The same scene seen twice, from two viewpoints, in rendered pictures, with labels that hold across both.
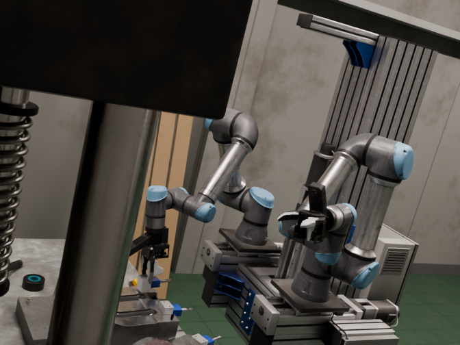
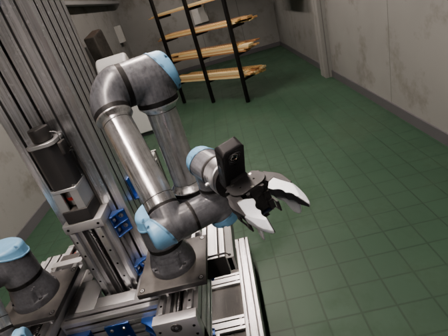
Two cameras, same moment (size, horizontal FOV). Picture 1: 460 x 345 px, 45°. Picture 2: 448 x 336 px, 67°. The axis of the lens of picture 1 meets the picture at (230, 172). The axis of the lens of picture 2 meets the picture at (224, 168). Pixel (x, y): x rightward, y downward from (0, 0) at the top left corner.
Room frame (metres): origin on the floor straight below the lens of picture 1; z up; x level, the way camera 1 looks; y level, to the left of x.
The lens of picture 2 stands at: (1.24, 0.19, 1.76)
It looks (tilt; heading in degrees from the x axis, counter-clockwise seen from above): 26 degrees down; 304
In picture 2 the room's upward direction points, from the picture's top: 17 degrees counter-clockwise
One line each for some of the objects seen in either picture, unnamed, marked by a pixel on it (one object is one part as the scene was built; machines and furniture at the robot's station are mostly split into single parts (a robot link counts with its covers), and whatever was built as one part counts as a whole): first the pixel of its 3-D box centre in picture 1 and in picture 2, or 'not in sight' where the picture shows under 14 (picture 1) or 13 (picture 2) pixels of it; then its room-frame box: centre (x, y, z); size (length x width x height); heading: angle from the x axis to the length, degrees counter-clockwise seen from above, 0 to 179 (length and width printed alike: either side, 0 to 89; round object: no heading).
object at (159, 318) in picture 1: (99, 311); not in sight; (1.74, 0.32, 0.87); 0.50 x 0.26 x 0.14; 124
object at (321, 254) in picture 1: (325, 243); (214, 205); (1.67, -0.35, 1.34); 0.11 x 0.08 x 0.11; 55
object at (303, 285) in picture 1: (313, 280); (169, 251); (1.95, -0.41, 1.09); 0.15 x 0.15 x 0.10
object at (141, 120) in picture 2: not in sight; (126, 95); (5.72, -4.12, 0.70); 0.78 x 0.64 x 1.40; 121
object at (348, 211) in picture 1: (339, 216); (208, 167); (1.66, -0.37, 1.43); 0.11 x 0.08 x 0.09; 145
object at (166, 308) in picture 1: (176, 310); not in sight; (1.84, 0.06, 0.89); 0.13 x 0.05 x 0.05; 124
